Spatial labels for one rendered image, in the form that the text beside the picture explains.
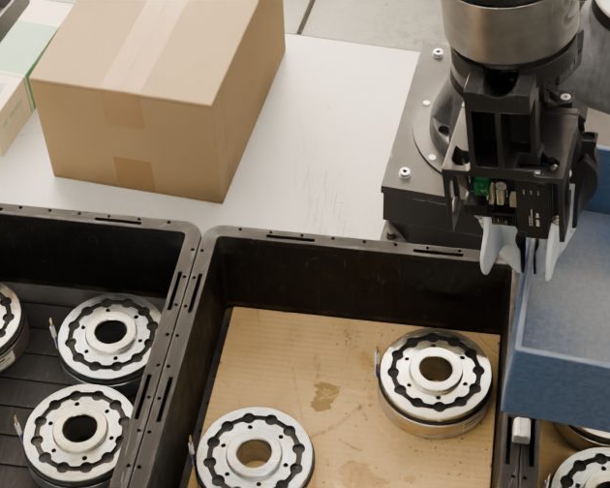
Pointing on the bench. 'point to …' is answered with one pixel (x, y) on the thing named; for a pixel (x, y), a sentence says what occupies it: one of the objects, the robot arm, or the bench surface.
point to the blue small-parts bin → (579, 318)
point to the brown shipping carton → (157, 91)
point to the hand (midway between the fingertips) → (531, 250)
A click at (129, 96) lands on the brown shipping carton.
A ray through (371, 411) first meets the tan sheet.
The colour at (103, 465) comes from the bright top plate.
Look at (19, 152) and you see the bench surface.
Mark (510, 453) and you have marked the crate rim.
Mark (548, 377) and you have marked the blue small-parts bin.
